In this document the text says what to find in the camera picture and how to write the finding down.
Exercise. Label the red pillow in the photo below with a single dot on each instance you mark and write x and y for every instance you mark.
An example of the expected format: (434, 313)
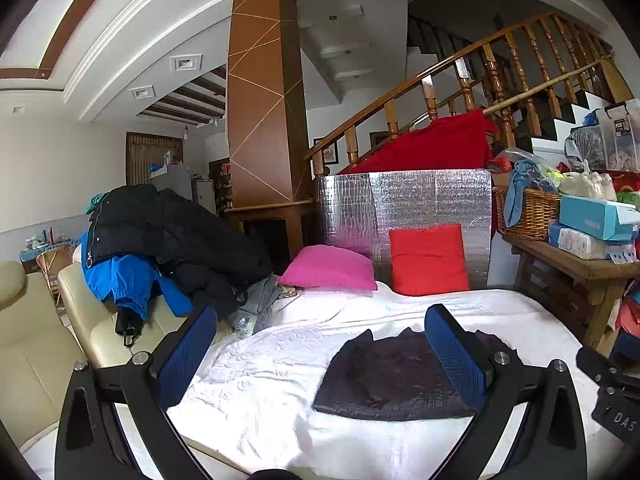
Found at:
(427, 260)

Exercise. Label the pink pillow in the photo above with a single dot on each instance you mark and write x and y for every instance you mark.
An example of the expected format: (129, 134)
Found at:
(330, 267)

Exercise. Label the grey refrigerator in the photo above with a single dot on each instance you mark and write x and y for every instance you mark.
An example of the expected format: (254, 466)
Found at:
(175, 180)

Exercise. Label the small cluttered table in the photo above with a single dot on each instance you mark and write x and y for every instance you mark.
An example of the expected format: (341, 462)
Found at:
(45, 245)

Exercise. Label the blue cloth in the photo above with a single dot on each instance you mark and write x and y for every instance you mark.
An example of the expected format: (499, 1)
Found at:
(515, 195)

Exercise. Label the wicker basket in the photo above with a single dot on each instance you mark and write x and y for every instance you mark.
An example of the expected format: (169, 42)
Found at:
(535, 215)

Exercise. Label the white staircase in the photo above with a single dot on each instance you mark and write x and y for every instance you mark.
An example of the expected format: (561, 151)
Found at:
(550, 145)

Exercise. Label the wooden table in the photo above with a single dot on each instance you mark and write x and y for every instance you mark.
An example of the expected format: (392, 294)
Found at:
(575, 262)

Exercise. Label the blue jacket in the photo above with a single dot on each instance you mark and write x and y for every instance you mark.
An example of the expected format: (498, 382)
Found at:
(120, 275)

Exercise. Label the red bag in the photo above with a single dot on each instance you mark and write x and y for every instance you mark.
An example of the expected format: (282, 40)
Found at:
(629, 317)

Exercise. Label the dark plastic bag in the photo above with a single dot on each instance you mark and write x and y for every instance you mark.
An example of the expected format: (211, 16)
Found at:
(587, 147)

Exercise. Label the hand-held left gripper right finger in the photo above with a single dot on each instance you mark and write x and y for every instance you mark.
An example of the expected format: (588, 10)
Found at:
(455, 355)

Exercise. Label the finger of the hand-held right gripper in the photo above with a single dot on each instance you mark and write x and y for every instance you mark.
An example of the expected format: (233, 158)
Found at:
(595, 362)

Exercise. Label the square recessed ceiling light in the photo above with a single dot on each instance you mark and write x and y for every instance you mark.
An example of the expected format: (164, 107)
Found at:
(142, 92)
(186, 63)

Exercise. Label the cream leather sofa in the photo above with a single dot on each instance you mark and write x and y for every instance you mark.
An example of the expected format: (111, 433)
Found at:
(30, 340)

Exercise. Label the green garment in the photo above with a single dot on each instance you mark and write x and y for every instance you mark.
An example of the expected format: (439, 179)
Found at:
(95, 202)

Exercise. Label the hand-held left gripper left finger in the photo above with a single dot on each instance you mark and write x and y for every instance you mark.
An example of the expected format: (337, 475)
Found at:
(187, 355)

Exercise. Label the framed wall picture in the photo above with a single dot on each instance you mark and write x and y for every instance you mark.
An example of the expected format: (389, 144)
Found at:
(326, 151)

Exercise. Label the silver foil insulation board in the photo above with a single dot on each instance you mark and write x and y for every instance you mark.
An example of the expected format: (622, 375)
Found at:
(425, 200)

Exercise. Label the white tissue pack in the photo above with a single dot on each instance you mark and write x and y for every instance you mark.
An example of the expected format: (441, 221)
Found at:
(580, 242)

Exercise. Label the black puffer coat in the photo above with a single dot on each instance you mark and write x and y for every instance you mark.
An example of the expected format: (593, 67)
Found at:
(175, 230)

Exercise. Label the white bed sheet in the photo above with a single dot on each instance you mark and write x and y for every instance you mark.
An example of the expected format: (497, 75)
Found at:
(260, 375)

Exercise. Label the clear plastic storage bin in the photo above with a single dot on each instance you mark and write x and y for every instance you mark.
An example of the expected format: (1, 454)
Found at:
(622, 140)

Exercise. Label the teal cardboard box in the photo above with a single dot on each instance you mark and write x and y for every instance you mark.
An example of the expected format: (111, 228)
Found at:
(590, 217)

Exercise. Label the wooden stair railing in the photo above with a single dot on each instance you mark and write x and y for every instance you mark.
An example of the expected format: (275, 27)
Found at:
(517, 80)

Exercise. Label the black quilted jacket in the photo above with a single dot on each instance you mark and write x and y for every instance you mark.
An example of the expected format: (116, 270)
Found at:
(380, 380)

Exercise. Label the grey garment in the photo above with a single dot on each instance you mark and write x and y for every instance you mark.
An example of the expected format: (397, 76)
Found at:
(260, 300)

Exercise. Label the brown wooden pillar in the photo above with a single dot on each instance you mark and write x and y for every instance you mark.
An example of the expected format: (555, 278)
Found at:
(260, 110)

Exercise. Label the red cloth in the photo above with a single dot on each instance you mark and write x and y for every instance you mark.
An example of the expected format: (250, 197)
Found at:
(440, 145)

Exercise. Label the beige plastic bag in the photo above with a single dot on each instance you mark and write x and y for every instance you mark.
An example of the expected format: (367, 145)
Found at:
(587, 185)

